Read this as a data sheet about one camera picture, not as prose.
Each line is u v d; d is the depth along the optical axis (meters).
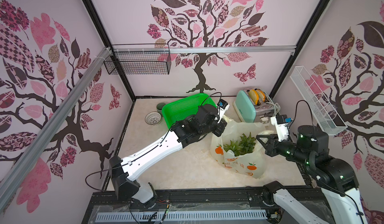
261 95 0.95
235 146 0.71
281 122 0.49
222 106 0.56
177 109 1.03
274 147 0.49
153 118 1.06
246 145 0.75
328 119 0.74
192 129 0.49
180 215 0.70
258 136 0.59
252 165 0.66
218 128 0.58
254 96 0.94
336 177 0.36
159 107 1.05
